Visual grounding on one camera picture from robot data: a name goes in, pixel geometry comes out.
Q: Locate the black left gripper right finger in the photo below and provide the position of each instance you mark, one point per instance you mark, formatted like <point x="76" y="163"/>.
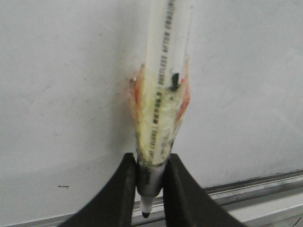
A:
<point x="186" y="204"/>

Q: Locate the white whiteboard marker pen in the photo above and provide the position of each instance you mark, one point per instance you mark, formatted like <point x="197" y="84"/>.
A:
<point x="166" y="53"/>

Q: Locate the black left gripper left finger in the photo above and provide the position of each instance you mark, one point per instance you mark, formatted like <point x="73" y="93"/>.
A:
<point x="113" y="205"/>

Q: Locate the whiteboard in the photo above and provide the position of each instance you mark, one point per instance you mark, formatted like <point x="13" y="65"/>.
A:
<point x="65" y="117"/>

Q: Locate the aluminium whiteboard tray rail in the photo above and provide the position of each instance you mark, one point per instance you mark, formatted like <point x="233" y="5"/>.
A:
<point x="236" y="201"/>

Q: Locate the red magnet taped to marker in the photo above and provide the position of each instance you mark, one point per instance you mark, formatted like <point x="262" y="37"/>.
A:
<point x="149" y="103"/>

